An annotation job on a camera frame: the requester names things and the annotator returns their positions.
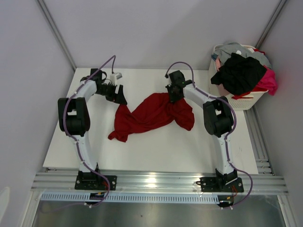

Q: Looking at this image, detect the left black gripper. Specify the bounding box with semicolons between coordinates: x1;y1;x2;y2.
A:
95;83;127;105

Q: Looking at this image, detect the red t shirt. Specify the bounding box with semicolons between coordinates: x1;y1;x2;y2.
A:
108;93;195;142

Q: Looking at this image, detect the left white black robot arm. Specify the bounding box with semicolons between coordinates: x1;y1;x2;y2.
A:
58;69;127;190

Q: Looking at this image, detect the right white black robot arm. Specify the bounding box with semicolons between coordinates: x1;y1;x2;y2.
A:
165;70;238;192

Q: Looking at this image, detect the grey garment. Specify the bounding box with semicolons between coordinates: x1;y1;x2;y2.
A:
211;43;272;69

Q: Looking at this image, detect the black garment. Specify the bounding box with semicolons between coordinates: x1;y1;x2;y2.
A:
211;53;267;96

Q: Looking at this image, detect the white perforated laundry basket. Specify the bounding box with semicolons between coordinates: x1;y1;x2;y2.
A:
208;54;268;111

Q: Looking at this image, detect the pink garment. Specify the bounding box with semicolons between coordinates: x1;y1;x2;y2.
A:
233;66;278;100

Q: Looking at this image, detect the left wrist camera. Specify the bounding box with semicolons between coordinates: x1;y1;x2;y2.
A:
109;72;123;84

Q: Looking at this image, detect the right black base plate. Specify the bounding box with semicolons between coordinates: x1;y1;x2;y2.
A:
195;177;244;192

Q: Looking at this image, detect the slotted cable duct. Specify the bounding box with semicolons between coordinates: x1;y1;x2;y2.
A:
41;192;220;204

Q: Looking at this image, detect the left aluminium corner post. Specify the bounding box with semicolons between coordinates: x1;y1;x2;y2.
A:
35;0;77;71

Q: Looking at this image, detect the aluminium corner post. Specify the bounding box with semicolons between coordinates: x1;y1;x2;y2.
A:
35;0;77;71
255;0;289;49

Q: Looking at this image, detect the right aluminium corner post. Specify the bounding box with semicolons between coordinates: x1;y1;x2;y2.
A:
255;0;289;49

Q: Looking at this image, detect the aluminium mounting rail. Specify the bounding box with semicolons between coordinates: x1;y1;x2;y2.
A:
31;168;289;195

